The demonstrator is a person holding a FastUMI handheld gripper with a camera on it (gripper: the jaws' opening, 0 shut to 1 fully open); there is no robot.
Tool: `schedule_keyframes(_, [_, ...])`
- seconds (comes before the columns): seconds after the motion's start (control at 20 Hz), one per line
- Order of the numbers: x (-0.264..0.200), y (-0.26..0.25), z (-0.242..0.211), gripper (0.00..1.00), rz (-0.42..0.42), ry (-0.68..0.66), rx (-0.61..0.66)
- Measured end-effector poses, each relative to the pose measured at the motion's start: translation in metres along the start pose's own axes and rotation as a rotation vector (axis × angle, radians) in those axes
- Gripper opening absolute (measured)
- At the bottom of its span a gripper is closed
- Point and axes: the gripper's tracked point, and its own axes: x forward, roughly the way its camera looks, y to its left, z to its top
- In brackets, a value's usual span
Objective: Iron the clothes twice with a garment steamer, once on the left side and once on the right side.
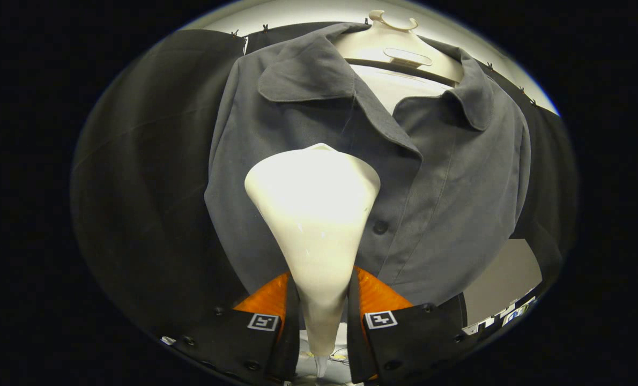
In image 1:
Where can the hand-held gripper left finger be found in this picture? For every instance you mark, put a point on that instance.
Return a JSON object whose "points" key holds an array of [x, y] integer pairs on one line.
{"points": [[289, 343]]}

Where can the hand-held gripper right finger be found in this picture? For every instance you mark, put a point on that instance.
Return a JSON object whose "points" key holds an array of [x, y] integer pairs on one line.
{"points": [[356, 343]]}

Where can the white garment steamer head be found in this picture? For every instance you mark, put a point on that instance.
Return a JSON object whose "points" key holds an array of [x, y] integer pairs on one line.
{"points": [[311, 214]]}

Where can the grey button-up shirt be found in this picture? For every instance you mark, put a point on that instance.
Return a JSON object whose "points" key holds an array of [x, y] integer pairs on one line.
{"points": [[447, 187]]}

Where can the grey cabinet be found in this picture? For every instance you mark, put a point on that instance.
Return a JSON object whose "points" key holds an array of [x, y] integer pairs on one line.
{"points": [[506, 273]]}

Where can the white mannequin torso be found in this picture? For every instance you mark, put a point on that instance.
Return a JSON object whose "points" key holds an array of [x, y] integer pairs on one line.
{"points": [[394, 40]]}

